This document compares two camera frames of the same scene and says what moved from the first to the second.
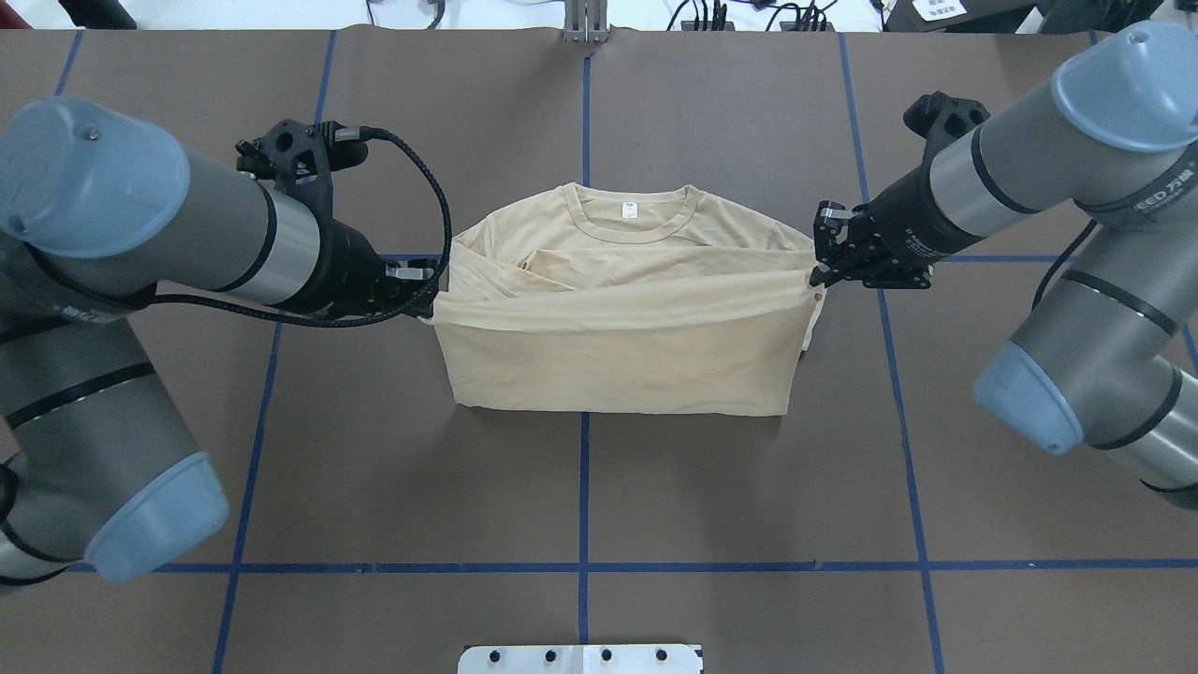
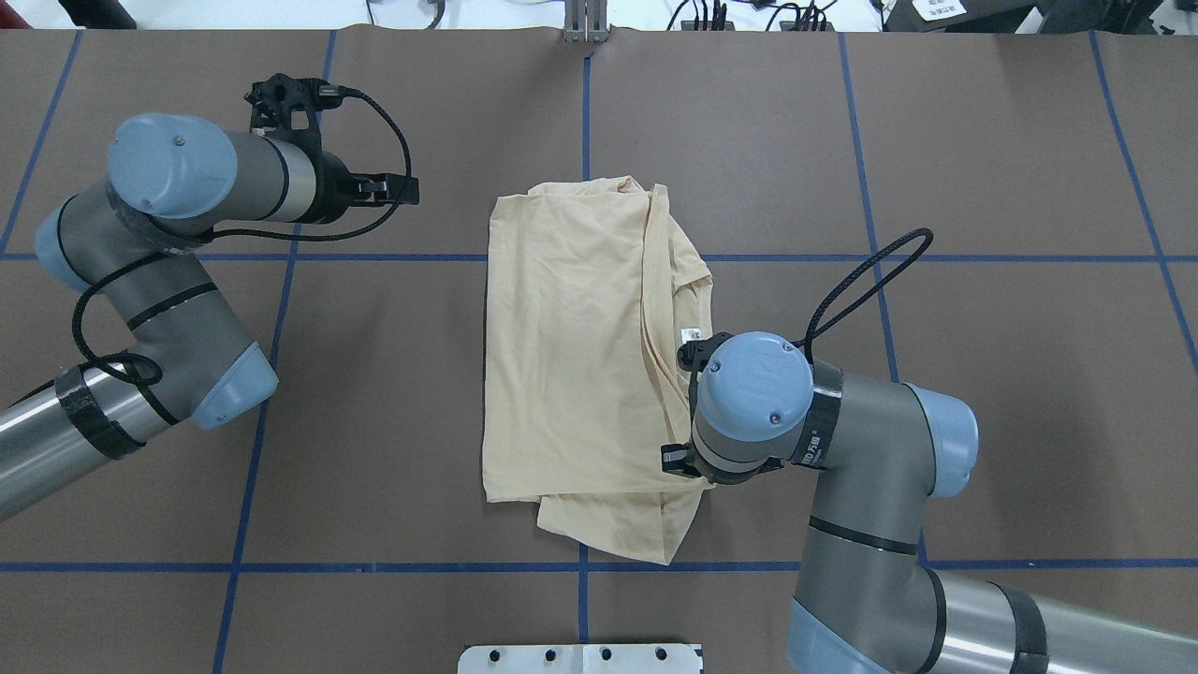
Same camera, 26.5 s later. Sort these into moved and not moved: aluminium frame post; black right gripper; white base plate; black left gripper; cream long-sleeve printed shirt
Moved: cream long-sleeve printed shirt; black right gripper; black left gripper
Not moved: aluminium frame post; white base plate
